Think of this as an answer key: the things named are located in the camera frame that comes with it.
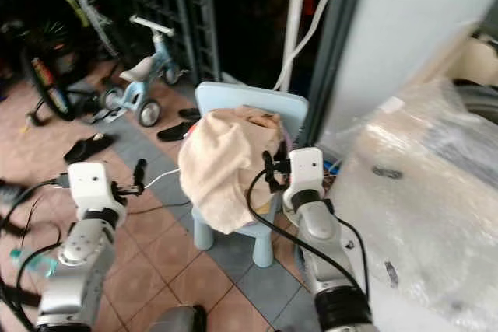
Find plastic wrapped washing machine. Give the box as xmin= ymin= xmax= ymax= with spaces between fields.
xmin=296 ymin=23 xmax=498 ymax=332

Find beige towel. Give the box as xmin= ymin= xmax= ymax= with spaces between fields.
xmin=177 ymin=105 xmax=284 ymax=236

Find black slipper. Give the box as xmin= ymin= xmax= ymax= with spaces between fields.
xmin=177 ymin=108 xmax=202 ymax=122
xmin=63 ymin=133 xmax=116 ymax=165
xmin=156 ymin=120 xmax=200 ymax=144

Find light blue plastic child chair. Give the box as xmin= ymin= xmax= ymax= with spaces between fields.
xmin=190 ymin=81 xmax=310 ymax=271

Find light blue child tricycle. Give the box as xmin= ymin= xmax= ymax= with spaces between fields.
xmin=100 ymin=15 xmax=182 ymax=130

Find clear plastic bottle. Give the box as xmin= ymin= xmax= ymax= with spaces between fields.
xmin=9 ymin=247 xmax=58 ymax=279

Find black bicycle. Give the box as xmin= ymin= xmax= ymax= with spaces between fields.
xmin=2 ymin=0 xmax=127 ymax=128

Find grey robot leg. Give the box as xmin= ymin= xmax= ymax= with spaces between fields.
xmin=147 ymin=305 xmax=208 ymax=332

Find white pipe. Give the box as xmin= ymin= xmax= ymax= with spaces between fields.
xmin=279 ymin=0 xmax=313 ymax=93

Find dark metal grid gate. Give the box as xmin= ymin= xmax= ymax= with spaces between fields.
xmin=100 ymin=0 xmax=220 ymax=86

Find thin white floor cable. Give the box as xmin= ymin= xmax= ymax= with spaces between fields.
xmin=145 ymin=167 xmax=183 ymax=191

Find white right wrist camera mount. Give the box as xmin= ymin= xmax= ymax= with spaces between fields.
xmin=282 ymin=147 xmax=326 ymax=210

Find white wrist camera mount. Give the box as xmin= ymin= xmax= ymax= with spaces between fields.
xmin=282 ymin=147 xmax=326 ymax=210
xmin=67 ymin=161 xmax=126 ymax=224

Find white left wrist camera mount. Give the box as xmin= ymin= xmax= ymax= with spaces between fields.
xmin=67 ymin=161 xmax=126 ymax=224

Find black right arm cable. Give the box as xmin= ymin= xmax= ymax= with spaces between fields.
xmin=246 ymin=169 xmax=371 ymax=295

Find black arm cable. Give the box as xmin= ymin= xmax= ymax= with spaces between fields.
xmin=2 ymin=178 xmax=71 ymax=325
xmin=246 ymin=169 xmax=371 ymax=295

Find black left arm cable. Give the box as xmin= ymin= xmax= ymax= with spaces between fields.
xmin=2 ymin=178 xmax=71 ymax=325

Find white hose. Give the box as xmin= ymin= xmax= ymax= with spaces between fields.
xmin=273 ymin=0 xmax=356 ymax=89

